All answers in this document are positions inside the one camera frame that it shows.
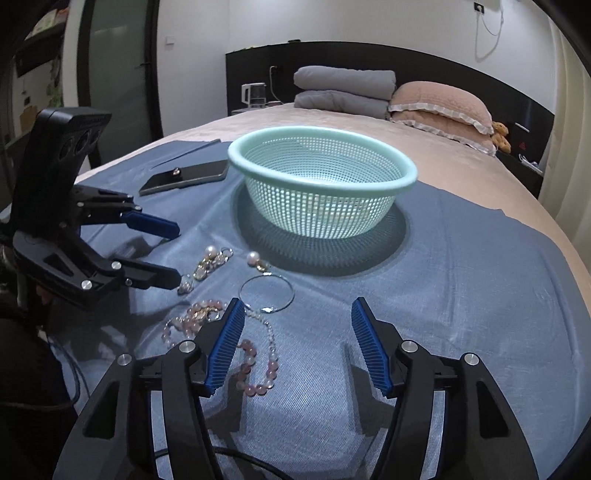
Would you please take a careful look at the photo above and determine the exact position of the pink bead necklace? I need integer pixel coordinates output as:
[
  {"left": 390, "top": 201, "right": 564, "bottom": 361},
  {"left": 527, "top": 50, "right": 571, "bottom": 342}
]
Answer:
[{"left": 160, "top": 298, "right": 282, "bottom": 398}]

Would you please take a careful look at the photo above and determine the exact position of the pearl charm cluster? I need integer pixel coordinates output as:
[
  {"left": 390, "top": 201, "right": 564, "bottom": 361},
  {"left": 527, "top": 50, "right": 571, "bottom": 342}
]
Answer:
[{"left": 177, "top": 245, "right": 233, "bottom": 296}]

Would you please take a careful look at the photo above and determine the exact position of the pearl earring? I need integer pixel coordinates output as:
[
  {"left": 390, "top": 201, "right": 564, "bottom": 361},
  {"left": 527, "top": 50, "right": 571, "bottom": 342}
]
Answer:
[{"left": 246, "top": 251, "right": 270, "bottom": 274}]

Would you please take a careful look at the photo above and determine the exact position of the thin silver bracelet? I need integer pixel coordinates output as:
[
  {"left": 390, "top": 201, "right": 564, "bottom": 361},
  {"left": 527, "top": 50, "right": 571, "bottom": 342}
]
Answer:
[{"left": 238, "top": 273, "right": 296, "bottom": 314}]

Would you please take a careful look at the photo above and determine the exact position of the black smartphone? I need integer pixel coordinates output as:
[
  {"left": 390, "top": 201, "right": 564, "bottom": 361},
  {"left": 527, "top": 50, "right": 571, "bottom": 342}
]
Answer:
[{"left": 138, "top": 160, "right": 229, "bottom": 196}]

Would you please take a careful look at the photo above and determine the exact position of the dark glass door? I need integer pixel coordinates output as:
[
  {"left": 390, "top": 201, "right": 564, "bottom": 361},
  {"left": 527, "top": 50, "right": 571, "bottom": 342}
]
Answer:
[{"left": 76, "top": 0, "right": 163, "bottom": 168}]

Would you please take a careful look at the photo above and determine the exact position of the blue cloth mat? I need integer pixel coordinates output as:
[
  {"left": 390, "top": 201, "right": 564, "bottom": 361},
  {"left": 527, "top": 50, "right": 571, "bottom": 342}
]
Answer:
[{"left": 45, "top": 138, "right": 591, "bottom": 480}]

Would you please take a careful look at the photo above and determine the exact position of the white electric kettle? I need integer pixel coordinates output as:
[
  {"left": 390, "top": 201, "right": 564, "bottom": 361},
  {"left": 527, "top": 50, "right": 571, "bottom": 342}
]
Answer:
[{"left": 240, "top": 82, "right": 267, "bottom": 109}]

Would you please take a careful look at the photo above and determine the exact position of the teal plastic basket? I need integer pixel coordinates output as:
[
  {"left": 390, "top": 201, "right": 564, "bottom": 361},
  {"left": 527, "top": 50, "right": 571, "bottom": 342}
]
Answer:
[{"left": 228, "top": 126, "right": 418, "bottom": 240}]

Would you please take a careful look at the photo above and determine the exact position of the cream curtain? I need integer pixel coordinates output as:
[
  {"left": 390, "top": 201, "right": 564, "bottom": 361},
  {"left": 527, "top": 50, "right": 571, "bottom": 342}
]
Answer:
[{"left": 539, "top": 25, "right": 591, "bottom": 265}]

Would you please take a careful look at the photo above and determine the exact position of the black nightstand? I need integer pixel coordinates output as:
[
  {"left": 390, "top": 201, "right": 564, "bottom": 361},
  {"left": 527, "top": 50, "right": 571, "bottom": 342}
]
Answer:
[{"left": 496, "top": 150, "right": 543, "bottom": 199}]

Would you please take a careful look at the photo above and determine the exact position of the beige bed cover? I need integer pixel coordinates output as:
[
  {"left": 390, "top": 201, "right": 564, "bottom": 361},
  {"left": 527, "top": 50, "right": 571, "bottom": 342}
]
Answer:
[{"left": 76, "top": 104, "right": 590, "bottom": 304}]

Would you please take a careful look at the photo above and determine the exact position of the lower grey folded blanket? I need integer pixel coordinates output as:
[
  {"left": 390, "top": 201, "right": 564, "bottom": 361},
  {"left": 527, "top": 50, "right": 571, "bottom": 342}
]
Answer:
[{"left": 294, "top": 90, "right": 389, "bottom": 120}]

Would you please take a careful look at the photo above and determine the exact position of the grey folded blanket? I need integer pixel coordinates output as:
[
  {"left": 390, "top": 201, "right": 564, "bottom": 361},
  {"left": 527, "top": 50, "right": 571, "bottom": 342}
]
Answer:
[
  {"left": 294, "top": 65, "right": 397, "bottom": 100},
  {"left": 294, "top": 90, "right": 389, "bottom": 120}
]

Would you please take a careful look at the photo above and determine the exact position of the lower pink pillow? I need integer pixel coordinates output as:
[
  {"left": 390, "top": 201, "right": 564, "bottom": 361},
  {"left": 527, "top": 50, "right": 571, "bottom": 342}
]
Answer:
[{"left": 393, "top": 119, "right": 497, "bottom": 156}]

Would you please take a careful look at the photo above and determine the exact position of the pink pillow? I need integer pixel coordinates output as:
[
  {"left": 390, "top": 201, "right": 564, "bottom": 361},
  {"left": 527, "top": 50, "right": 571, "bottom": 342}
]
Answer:
[
  {"left": 388, "top": 81, "right": 494, "bottom": 135},
  {"left": 393, "top": 119, "right": 497, "bottom": 156}
]

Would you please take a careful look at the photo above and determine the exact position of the brown teddy bear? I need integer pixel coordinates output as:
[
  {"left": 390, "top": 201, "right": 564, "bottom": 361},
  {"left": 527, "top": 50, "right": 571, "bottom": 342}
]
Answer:
[{"left": 491, "top": 121, "right": 511, "bottom": 154}]

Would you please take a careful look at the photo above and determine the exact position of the upper grey folded blanket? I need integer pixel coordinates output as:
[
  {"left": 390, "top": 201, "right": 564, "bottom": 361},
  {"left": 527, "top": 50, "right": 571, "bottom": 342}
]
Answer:
[{"left": 294, "top": 65, "right": 397, "bottom": 100}]

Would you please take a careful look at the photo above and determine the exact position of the black headboard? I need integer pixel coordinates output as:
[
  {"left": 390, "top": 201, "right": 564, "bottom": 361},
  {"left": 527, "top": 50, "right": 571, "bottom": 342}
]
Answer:
[{"left": 224, "top": 41, "right": 555, "bottom": 195}]

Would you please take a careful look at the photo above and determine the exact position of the upper pink pillow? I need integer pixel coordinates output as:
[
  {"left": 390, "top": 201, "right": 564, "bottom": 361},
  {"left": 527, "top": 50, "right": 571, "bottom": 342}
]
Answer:
[{"left": 388, "top": 81, "right": 494, "bottom": 135}]

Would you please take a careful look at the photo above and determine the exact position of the black camera module left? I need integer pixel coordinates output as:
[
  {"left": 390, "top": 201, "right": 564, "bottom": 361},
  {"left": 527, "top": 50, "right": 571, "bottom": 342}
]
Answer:
[{"left": 15, "top": 107, "right": 111, "bottom": 193}]

